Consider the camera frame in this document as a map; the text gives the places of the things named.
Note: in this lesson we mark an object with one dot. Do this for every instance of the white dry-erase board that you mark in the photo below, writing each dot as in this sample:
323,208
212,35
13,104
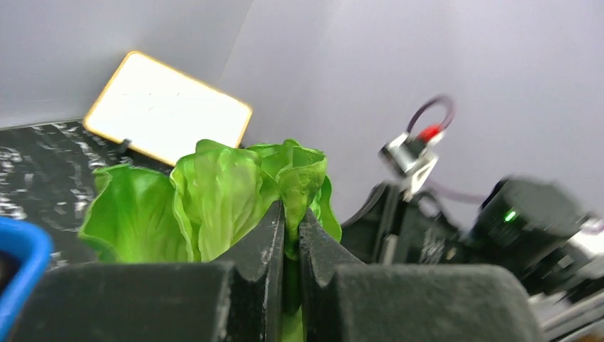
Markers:
161,112

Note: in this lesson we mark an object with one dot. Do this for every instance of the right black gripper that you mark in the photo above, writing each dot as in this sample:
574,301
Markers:
389,230

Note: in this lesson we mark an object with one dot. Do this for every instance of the green toy lettuce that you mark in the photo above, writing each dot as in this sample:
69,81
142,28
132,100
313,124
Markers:
211,199

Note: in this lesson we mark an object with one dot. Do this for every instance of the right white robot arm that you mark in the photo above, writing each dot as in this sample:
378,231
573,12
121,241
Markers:
534,229

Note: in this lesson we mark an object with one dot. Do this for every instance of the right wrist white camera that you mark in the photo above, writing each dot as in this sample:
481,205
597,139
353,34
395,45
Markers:
411,158

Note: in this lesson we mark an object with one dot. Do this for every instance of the blue plastic bin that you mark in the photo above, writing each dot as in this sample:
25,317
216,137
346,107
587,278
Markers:
29,247

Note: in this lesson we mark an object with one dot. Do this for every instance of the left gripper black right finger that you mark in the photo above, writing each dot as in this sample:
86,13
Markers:
344,299

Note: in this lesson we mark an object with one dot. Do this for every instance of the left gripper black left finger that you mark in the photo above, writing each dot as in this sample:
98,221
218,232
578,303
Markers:
236,297

